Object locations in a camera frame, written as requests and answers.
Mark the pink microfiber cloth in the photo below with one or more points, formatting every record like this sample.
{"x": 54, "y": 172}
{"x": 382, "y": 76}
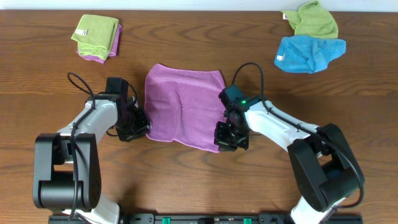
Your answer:
{"x": 183, "y": 106}

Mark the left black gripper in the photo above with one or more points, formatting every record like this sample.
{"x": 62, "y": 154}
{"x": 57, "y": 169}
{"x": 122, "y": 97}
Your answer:
{"x": 134, "y": 127}

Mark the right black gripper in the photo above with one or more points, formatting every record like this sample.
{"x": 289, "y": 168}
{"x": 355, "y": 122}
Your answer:
{"x": 223, "y": 145}

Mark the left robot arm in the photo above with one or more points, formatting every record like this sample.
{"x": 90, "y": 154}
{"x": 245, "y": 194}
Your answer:
{"x": 67, "y": 176}

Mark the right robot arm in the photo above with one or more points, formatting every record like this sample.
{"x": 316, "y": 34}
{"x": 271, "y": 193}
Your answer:
{"x": 325, "y": 169}

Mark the folded pink cloth under green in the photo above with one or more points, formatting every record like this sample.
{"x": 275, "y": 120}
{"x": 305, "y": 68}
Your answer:
{"x": 113, "y": 52}

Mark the crumpled green cloth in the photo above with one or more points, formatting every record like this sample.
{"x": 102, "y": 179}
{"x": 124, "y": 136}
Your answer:
{"x": 312, "y": 20}

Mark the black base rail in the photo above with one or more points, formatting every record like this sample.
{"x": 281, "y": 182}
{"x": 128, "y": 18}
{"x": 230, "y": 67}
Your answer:
{"x": 262, "y": 218}

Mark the crumpled blue cloth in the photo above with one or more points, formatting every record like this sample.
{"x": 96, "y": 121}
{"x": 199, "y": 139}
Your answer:
{"x": 306, "y": 54}

